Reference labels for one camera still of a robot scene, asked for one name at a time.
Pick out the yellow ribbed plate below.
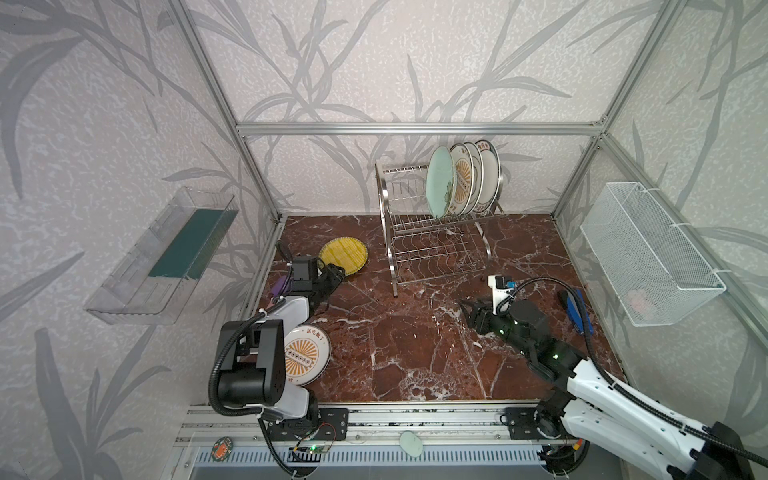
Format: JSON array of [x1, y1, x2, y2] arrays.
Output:
[[318, 237, 369, 276]]

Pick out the blue clip tool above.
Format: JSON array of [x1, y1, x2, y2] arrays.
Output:
[[557, 289, 594, 334]]

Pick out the orange sunburst plate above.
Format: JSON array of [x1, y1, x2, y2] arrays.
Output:
[[447, 143, 475, 215], [285, 325, 331, 386]]

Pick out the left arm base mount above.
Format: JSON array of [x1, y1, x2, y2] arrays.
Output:
[[267, 407, 350, 442]]

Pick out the light green flower plate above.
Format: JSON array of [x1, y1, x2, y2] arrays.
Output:
[[425, 146, 456, 218]]

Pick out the white plate green text rim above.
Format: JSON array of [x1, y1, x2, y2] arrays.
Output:
[[473, 139, 502, 214]]

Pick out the clear plastic wall shelf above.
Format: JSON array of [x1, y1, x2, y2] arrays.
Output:
[[84, 187, 239, 326]]

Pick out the stainless steel dish rack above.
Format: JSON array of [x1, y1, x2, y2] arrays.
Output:
[[375, 164, 504, 295]]

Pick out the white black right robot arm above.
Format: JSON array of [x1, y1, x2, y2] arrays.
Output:
[[459, 276, 767, 479]]

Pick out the white wire mesh basket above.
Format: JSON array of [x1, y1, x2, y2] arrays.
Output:
[[580, 182, 727, 328]]

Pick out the purple pink spatula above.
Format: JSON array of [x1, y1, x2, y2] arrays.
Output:
[[270, 275, 292, 298]]

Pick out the pale green oval puck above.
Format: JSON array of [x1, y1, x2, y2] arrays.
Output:
[[399, 431, 424, 458]]

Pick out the white plate black quatrefoil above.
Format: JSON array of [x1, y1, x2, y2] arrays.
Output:
[[464, 142, 484, 214]]

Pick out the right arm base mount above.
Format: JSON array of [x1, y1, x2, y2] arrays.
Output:
[[500, 406, 561, 440]]

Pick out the round orange sticker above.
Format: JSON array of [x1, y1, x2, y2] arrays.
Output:
[[211, 436, 234, 462]]

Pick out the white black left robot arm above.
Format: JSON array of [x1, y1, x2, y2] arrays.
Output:
[[207, 241, 346, 426]]

